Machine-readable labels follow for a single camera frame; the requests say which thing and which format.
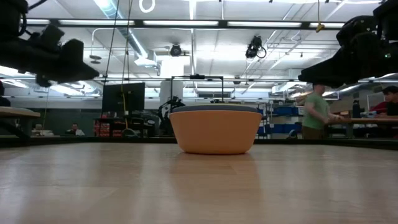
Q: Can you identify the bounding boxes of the seated background person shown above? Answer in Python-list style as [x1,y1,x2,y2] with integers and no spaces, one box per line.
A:
[66,123,86,137]

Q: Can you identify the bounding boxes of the grey background table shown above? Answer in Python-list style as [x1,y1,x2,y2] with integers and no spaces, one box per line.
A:
[0,106,42,138]

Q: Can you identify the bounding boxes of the light orange plastic bowl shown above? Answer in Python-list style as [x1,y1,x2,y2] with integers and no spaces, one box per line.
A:
[169,109,263,156]

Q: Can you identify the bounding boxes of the red storage boxes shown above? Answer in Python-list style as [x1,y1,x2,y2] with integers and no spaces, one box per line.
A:
[94,120,124,138]

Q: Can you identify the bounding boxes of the round black ceiling camera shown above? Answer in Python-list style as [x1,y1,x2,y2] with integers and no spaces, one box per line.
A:
[170,44,183,58]

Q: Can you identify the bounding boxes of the person in green shirt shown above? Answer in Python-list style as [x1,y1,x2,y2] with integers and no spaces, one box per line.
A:
[302,83,343,140]

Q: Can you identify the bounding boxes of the yellow hanging tag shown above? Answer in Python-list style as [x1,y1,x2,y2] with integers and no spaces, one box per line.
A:
[315,0,326,34]

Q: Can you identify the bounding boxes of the white ceiling ring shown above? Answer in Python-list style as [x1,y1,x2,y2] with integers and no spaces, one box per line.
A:
[138,0,156,14]

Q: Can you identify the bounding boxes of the dark water bottle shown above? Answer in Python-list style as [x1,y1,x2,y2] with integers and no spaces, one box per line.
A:
[352,100,362,119]

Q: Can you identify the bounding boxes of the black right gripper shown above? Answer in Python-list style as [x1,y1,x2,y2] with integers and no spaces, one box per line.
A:
[297,15,398,89]

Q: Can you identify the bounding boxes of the black ceiling camera with cables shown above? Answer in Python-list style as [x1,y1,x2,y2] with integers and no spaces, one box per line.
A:
[245,35,267,60]

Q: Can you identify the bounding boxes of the blue storage bins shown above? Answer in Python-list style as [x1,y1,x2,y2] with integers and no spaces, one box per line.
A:
[272,106,304,117]

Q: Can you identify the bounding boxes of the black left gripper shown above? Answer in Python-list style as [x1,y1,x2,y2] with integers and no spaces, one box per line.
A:
[0,24,100,88]

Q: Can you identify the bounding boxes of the wooden background table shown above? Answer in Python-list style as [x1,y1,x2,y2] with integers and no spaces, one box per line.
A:
[326,117,398,126]

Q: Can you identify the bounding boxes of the person in red top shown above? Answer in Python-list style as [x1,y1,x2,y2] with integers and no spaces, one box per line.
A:
[369,86,398,118]

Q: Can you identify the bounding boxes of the dark blue plastic bowl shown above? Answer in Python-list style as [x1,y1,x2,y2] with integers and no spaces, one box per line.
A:
[171,104,259,114]

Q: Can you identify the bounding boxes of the black metal frame stand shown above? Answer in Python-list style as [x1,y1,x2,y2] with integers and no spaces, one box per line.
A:
[170,74,225,104]

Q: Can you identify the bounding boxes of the black computer monitor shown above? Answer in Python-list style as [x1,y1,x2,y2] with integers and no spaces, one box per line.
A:
[101,82,146,113]

